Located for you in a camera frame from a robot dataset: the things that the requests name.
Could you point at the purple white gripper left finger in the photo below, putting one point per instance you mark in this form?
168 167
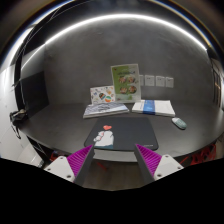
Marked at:
73 168

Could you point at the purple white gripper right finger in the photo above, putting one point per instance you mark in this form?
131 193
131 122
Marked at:
154 166

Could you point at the black mouse pad with cartoon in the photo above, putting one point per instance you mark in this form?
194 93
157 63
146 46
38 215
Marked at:
122 134

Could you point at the pale green computer mouse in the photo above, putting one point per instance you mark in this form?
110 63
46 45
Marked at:
179 123

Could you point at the white book with blue band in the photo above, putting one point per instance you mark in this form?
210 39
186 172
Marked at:
154 107

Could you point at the grey patterned book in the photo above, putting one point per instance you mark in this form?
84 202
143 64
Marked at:
104 109

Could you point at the black clamp device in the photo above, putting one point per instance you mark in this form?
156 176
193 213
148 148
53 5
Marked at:
16 119

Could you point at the white sticker card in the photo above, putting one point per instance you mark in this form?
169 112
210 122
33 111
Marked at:
104 94

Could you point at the black monitor panel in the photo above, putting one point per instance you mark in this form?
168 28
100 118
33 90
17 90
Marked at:
34 93

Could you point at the green food menu stand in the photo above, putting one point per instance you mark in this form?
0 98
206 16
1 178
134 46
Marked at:
126 82

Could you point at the red frame under table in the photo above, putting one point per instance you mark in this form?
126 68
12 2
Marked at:
206 154

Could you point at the white wall paper right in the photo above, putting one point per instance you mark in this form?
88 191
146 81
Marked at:
169 82

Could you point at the white wall paper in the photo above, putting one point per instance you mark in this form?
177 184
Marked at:
141 80
149 80
160 81
169 82

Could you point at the white wall paper left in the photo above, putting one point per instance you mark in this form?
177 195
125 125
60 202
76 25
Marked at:
141 80

